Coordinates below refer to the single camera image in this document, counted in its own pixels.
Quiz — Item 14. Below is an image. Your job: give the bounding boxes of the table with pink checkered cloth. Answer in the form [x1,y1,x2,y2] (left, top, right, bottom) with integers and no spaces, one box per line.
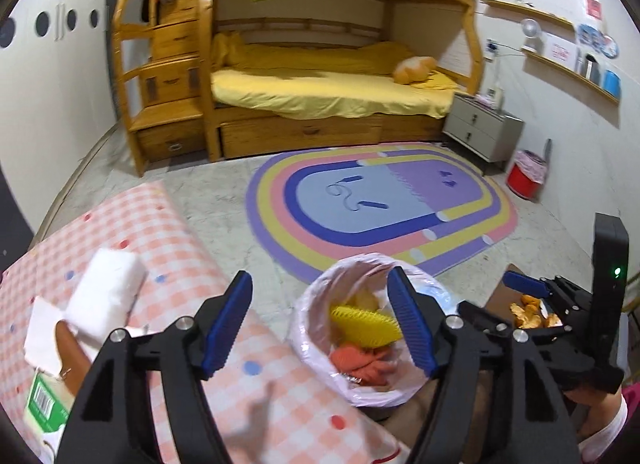
[0,180,416,464]

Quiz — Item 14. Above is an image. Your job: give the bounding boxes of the orange towel cloth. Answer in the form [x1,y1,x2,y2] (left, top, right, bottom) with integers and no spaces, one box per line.
[330,344,401,387]

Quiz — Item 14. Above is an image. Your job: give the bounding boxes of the trash bin with pink bag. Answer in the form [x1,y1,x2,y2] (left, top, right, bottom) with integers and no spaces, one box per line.
[288,253,458,407]

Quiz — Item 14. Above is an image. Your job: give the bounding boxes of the yellow foam fruit net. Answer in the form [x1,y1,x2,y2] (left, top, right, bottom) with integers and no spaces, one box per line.
[329,304,401,347]

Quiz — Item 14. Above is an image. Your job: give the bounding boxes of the white sign card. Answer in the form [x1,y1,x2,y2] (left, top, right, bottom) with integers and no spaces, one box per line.
[547,39,576,65]

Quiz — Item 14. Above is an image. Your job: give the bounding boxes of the wooden bunk bed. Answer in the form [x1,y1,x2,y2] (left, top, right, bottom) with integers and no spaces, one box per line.
[202,0,486,162]

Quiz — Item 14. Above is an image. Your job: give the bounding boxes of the blue and white wall decoration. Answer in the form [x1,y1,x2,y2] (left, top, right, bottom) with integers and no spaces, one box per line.
[577,23,620,57]

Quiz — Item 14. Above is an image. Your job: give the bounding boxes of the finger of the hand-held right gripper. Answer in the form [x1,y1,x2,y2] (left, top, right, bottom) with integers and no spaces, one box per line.
[457,300,571,345]
[501,270,596,315]

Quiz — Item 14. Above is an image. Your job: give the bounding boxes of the rainbow oval rug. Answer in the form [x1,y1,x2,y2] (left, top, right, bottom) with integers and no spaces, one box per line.
[245,141,518,285]

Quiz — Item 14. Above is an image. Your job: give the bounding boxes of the white and grey wardrobe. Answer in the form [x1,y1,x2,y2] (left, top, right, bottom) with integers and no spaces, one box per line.
[0,0,123,265]

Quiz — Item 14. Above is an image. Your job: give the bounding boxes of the grey nightstand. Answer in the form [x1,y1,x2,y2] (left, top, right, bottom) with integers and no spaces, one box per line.
[442,93,524,175]

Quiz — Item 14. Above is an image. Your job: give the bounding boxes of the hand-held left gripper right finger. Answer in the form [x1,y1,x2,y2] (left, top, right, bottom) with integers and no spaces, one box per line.
[386,266,581,464]

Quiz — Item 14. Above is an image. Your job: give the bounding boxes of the small white fan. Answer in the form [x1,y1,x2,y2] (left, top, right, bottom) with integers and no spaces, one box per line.
[519,18,545,54]

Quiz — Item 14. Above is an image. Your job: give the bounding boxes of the white foam block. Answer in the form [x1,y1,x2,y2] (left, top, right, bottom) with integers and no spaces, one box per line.
[66,247,148,351]

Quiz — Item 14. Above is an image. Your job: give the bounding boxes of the long wooden wall shelf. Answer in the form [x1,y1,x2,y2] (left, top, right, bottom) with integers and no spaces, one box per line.
[522,49,621,105]

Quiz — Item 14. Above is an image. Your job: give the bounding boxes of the brown cardboard sheet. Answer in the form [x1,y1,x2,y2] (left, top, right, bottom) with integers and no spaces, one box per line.
[380,264,596,464]

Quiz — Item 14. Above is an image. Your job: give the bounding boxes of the wooden stair drawers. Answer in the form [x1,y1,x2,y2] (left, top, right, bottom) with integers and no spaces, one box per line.
[112,0,216,175]

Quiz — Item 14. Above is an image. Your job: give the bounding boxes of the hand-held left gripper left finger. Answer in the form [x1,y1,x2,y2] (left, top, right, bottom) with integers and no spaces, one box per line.
[56,270,254,464]

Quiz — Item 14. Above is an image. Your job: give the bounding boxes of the yellow bed sheet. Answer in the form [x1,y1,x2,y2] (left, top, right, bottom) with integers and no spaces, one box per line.
[210,33,461,120]

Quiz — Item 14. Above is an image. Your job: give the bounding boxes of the person's right forearm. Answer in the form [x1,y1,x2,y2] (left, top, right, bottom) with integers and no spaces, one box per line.
[565,384,631,464]

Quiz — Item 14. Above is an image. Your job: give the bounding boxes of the orange plush toy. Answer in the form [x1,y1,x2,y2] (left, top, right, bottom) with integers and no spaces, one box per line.
[392,55,437,85]

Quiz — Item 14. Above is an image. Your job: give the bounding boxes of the red bin with pink bag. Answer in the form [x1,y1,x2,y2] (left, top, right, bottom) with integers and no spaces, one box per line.
[506,149,546,201]

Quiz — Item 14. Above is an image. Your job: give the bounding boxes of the drink carton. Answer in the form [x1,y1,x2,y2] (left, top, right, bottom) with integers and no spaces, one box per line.
[25,373,71,437]

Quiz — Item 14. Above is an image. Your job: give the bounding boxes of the short wooden wall shelf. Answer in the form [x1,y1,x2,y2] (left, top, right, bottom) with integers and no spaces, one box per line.
[481,0,575,29]

